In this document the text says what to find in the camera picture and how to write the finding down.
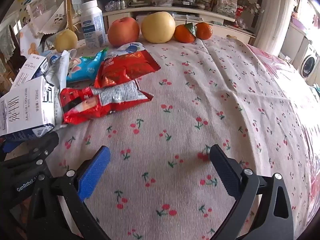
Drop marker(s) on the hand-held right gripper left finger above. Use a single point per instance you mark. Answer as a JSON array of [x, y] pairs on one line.
[[95, 175]]

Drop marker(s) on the silver white wrapper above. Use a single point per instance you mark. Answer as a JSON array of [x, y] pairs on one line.
[[60, 72]]

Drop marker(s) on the white curtain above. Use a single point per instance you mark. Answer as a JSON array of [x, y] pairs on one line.
[[275, 17]]

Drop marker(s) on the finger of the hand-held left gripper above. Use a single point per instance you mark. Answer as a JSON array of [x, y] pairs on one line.
[[30, 161], [42, 142]]

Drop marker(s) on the red snack wrapper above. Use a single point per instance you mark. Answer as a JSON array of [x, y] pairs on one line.
[[125, 67], [80, 105]]

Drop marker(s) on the cherry print tablecloth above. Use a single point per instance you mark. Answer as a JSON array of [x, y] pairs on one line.
[[175, 130]]

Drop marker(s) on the tangerine with green leaf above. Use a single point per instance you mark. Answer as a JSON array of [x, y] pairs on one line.
[[183, 33]]

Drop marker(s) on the white mesh food cover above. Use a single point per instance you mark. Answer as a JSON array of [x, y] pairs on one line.
[[47, 7]]

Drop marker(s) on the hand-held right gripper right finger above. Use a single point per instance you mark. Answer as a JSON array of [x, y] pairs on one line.
[[225, 175]]

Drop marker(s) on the crushed clear plastic bottle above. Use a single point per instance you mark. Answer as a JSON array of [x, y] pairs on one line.
[[73, 53]]

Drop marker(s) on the white orange print tablecloth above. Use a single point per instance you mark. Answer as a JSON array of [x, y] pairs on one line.
[[30, 46]]

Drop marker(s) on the blue snack packet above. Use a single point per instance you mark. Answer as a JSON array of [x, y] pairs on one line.
[[82, 67]]

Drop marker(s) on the red apple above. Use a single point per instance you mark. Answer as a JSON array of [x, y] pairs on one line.
[[123, 31]]

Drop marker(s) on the wooden chair with lace cover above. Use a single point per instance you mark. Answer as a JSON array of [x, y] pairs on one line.
[[68, 12]]

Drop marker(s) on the large yellow pear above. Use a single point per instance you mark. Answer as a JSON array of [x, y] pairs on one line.
[[158, 27]]

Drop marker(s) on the orange tangerine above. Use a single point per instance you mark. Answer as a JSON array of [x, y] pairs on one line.
[[205, 31]]

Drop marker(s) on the white milk carton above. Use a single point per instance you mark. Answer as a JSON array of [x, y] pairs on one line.
[[25, 105], [30, 66]]

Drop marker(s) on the small yellow pear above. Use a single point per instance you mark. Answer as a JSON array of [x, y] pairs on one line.
[[66, 41]]

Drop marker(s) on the white washing machine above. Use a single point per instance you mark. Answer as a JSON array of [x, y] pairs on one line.
[[310, 62]]

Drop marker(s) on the white blue snack wrapper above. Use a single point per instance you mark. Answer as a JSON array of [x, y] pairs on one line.
[[132, 48]]

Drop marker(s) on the white bottle with blue label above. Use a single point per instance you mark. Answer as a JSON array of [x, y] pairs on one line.
[[92, 25]]

